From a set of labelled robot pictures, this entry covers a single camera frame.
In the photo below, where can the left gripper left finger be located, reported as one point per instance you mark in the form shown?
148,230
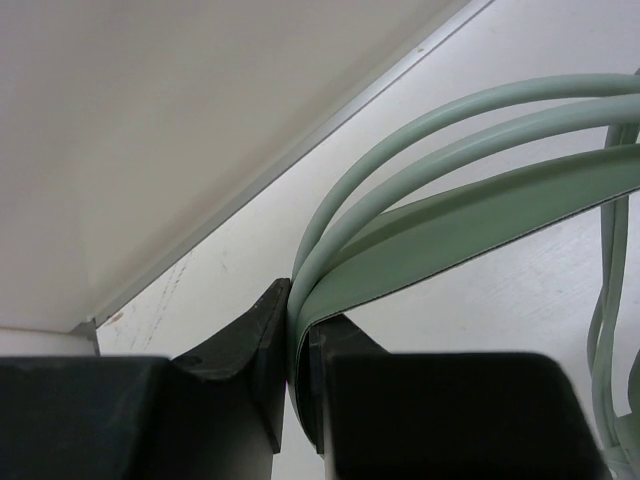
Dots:
214,412

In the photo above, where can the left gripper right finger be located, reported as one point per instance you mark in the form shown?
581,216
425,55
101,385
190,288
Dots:
373,414

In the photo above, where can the mint green headphones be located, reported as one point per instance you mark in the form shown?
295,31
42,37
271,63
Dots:
350,256

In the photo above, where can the left aluminium rail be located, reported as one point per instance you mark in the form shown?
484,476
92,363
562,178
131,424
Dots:
284,161

